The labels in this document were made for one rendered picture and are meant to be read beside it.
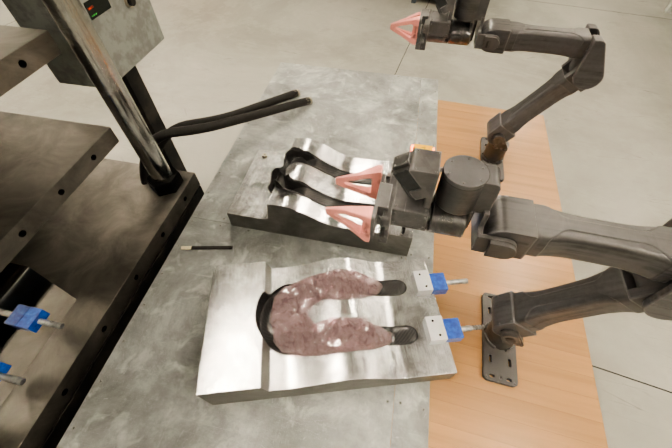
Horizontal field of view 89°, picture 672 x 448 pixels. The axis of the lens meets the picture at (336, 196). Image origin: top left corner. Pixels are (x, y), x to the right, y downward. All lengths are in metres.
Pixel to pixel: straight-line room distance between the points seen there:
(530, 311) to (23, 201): 1.05
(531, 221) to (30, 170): 1.03
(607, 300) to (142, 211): 1.13
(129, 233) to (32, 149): 0.30
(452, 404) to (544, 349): 0.25
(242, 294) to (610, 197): 2.31
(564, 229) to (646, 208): 2.19
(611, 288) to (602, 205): 1.91
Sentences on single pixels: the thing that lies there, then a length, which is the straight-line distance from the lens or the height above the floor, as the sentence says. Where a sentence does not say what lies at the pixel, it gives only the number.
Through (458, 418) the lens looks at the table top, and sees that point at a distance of 0.86.
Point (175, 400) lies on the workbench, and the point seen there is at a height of 0.80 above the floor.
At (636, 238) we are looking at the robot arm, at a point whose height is 1.23.
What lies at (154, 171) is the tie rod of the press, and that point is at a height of 0.88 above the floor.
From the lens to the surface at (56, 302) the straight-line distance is 1.06.
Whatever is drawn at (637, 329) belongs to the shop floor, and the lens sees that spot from 2.20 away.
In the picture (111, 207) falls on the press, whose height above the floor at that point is 0.78.
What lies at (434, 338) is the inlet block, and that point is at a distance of 0.79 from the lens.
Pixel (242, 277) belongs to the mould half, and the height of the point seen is 0.91.
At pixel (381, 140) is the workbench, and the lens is 1.24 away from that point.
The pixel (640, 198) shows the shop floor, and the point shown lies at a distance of 2.78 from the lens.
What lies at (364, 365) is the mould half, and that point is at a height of 0.89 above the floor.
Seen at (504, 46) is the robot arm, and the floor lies 1.19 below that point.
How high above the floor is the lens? 1.61
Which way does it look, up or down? 51 degrees down
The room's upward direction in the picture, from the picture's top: straight up
